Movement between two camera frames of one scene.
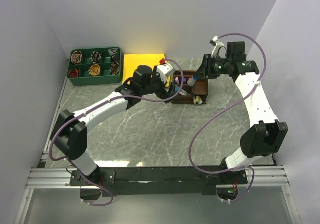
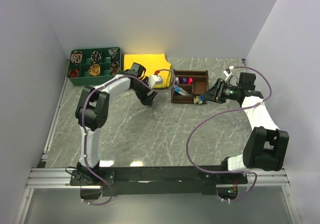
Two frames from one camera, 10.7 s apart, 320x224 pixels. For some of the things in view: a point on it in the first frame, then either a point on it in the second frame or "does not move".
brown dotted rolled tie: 114,69 does not move
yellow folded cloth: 131,62 does not move
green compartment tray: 94,66 does not move
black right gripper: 205,69 -> 215,94
